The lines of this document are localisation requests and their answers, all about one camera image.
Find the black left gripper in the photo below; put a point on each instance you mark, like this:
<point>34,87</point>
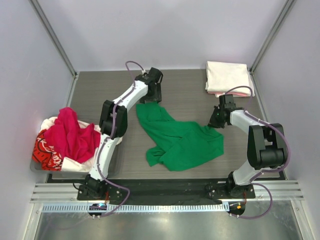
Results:
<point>156,97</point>

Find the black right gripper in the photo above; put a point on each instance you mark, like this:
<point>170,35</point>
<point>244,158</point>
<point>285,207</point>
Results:
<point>212,122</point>

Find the green t shirt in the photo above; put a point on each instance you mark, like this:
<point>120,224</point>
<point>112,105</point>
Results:
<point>179,145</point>

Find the clear plastic bin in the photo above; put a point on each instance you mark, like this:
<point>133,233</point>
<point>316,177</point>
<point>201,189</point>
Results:
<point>112,162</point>

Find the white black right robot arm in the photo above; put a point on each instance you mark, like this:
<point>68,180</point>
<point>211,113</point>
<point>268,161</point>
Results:
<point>267,150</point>

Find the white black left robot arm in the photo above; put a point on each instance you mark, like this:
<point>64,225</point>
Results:
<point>113,123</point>

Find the folded pink t shirt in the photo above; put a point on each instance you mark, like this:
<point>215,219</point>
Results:
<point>235,94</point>

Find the folded white t shirt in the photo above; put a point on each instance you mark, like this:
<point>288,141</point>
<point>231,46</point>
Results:
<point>223,76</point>

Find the magenta red t shirt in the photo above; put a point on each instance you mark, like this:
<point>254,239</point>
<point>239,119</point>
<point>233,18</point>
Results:
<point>69,139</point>

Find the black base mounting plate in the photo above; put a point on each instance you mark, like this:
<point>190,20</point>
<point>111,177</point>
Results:
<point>160,192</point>

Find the white t shirt in bin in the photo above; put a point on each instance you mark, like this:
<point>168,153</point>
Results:
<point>50,159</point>

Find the red printed t shirt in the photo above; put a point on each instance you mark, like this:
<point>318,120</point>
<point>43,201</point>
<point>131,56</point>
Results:
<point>45,155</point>

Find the slotted grey cable duct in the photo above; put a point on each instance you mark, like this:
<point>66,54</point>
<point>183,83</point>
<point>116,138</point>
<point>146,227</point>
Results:
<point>99,207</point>

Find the right aluminium frame post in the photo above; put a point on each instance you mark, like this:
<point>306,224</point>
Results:
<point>279,21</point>

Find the aluminium frame post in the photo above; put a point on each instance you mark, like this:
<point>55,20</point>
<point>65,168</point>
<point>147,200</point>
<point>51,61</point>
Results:
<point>279,21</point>
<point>52,35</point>

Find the left aluminium frame post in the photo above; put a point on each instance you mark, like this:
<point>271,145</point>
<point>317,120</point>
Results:
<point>52,35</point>

